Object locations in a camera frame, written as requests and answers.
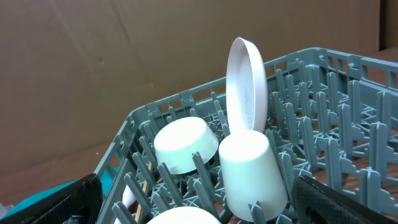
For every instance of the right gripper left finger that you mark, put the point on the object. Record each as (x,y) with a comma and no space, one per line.
(79,202)

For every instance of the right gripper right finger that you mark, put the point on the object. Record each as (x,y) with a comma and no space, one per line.
(316,203)

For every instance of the white plastic fork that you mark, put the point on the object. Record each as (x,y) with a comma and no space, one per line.
(128,197)

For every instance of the small white cup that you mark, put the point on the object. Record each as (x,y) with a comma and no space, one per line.
(251,175)

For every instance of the large white plate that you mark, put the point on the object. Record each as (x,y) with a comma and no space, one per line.
(246,88)

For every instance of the grey dishwasher rack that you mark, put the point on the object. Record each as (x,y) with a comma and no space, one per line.
(331,115)

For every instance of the teal plastic tray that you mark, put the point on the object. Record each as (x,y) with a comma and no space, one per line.
(106,181)

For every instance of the cardboard backdrop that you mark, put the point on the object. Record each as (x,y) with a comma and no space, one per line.
(72,70)

